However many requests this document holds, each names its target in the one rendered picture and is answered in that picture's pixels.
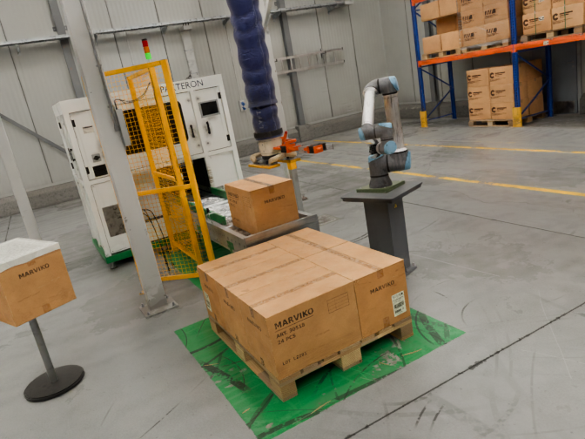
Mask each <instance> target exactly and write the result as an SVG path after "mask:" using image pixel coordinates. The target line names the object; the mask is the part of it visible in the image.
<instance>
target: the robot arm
mask: <svg viewBox="0 0 585 439"><path fill-rule="evenodd" d="M398 90H399V86H398V82H397V79H396V77H395V76H391V77H386V78H377V79H375V80H373V81H371V82H370V83H368V84H367V85H366V87H365V88H364V90H363V96H364V107H363V115H362V124H361V128H359V130H358V132H359V137H360V140H361V141H363V140H365V141H366V140H368V141H367V142H368V143H372V145H370V146H369V148H370V149H369V153H371V154H369V155H370V156H368V165H369V172H370V178H371V179H370V183H369V188H372V189H375V188H383V187H388V186H391V185H392V184H393V182H392V180H391V179H390V177H389V174H388V173H389V172H397V171H405V170H408V169H410V168H411V152H410V151H408V150H407V148H406V147H405V145H404V139H403V132H402V126H401V120H400V108H399V101H398V95H397V93H398V92H397V91H398ZM381 93H382V96H383V100H384V106H385V113H386V118H387V122H386V123H379V125H375V126H373V121H374V110H375V99H376V98H377V96H378V94H381ZM376 138H380V142H378V140H377V139H376ZM369 139H370V140H369Z"/></svg>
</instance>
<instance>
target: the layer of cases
mask: <svg viewBox="0 0 585 439"><path fill-rule="evenodd" d="M197 270H198V276H199V279H200V283H201V287H202V290H203V294H204V297H205V304H206V307H207V311H208V314H209V315H210V316H211V317H213V318H214V319H215V320H216V321H217V322H218V323H219V324H220V325H221V326H222V327H223V328H224V329H225V330H226V331H227V332H228V333H229V334H230V335H232V336H233V337H234V338H235V339H236V340H237V341H238V342H239V343H240V344H241V345H242V346H243V347H244V348H245V349H246V350H247V351H248V352H249V353H251V354H252V355H253V356H254V357H255V358H256V359H257V360H258V361H259V362H260V363H261V364H262V365H263V366H264V367H265V368H266V369H267V370H268V371H270V372H271V373H272V374H273V375H274V376H275V377H276V378H277V379H278V380H281V379H283V378H285V377H287V376H289V375H292V374H294V373H296V372H298V371H300V370H301V369H303V368H306V367H308V366H310V365H312V364H314V363H315V362H317V361H320V360H322V359H324V358H326V357H327V356H329V355H332V354H334V353H336V352H338V351H340V350H341V349H343V348H346V347H348V346H351V345H353V344H354V343H356V342H358V341H361V340H362V339H365V338H367V337H368V336H370V335H372V334H375V333H377V332H379V331H380V330H382V329H384V328H387V327H389V326H391V325H393V324H394V323H396V322H398V321H401V320H403V319H405V318H407V317H408V316H410V315H411V314H410V307H409V300H408V293H407V281H406V274H405V267H404V260H403V259H400V258H397V257H394V256H392V255H389V254H386V253H382V252H379V251H376V250H373V249H371V248H368V247H364V246H361V245H358V244H355V243H352V242H350V241H347V240H343V239H340V238H337V237H334V236H332V235H329V234H326V233H322V232H319V231H316V230H313V229H311V228H308V227H307V228H304V229H301V230H298V231H296V232H293V233H289V234H287V235H284V236H281V237H278V238H276V239H273V240H269V241H267V242H264V243H261V244H258V245H256V246H253V247H249V248H247V249H244V250H241V251H238V252H236V253H231V254H229V255H226V256H224V257H221V258H218V259H216V260H211V261H209V262H206V263H204V264H201V265H198V266H197Z"/></svg>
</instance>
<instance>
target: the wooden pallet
mask: <svg viewBox="0 0 585 439"><path fill-rule="evenodd" d="M208 315H209V314H208ZM209 320H210V323H211V326H212V330H213V331H214V332H215V333H216V334H217V335H218V336H219V337H220V338H221V340H222V341H223V342H224V343H225V344H226V345H227V346H228V347H229V348H230V349H231V350H232V351H233V352H234V353H235V354H236V355H237V356H238V357H239V358H240V359H241V360H242V361H243V362H244V363H245V364H246V365H247V366H248V367H249V368H250V369H251V370H252V371H253V372H254V373H255V374H256V375H257V376H258V377H259V378H260V379H261V380H262V381H263V383H264V384H265V385H266V386H267V387H268V388H269V389H270V390H271V391H272V392H273V393H274V394H275V395H276V396H277V397H278V398H279V399H280V400H281V401H282V402H286V401H287V400H289V399H291V398H293V397H294V396H296V395H298V392H297V388H296V383H295V380H297V379H299V378H300V377H302V376H304V375H307V374H309V373H311V372H313V371H314V370H316V369H318V368H321V367H323V366H325V365H326V364H328V363H330V362H332V363H333V364H334V365H336V366H337V367H338V368H340V369H342V370H343V371H345V370H347V369H349V368H351V367H353V366H355V365H357V364H359V363H361V362H362V358H361V352H360V348H361V347H363V346H365V345H366V344H368V343H370V342H372V341H375V340H377V339H379V338H380V337H382V336H384V335H386V334H390V335H392V336H394V337H396V338H398V339H400V340H401V341H404V340H405V339H407V338H409V337H411V336H413V335H414V331H413V324H412V317H411V315H410V316H408V317H407V318H405V319H403V320H401V321H398V322H396V323H394V324H393V325H391V326H389V327H387V328H384V329H382V330H380V331H379V332H377V333H375V334H372V335H370V336H368V337H367V338H365V339H362V340H361V341H358V342H356V343H354V344H353V345H351V346H348V347H346V348H343V349H341V350H340V351H338V352H336V353H334V354H332V355H329V356H327V357H326V358H324V359H322V360H320V361H317V362H315V363H314V364H312V365H310V366H308V367H306V368H303V369H301V370H300V371H298V372H296V373H294V374H292V375H289V376H287V377H285V378H283V379H281V380H278V379H277V378H276V377H275V376H274V375H273V374H272V373H271V372H270V371H268V370H267V369H266V368H265V367H264V366H263V365H262V364H261V363H260V362H259V361H258V360H257V359H256V358H255V357H254V356H253V355H252V354H251V353H249V352H248V351H247V350H246V349H245V348H244V347H243V346H242V345H241V344H240V343H239V342H238V341H237V340H236V339H235V338H234V337H233V336H232V335H230V334H229V333H228V332H227V331H226V330H225V329H224V328H223V327H222V326H221V325H220V324H219V323H218V322H217V321H216V320H215V319H214V318H213V317H211V316H210V315H209Z"/></svg>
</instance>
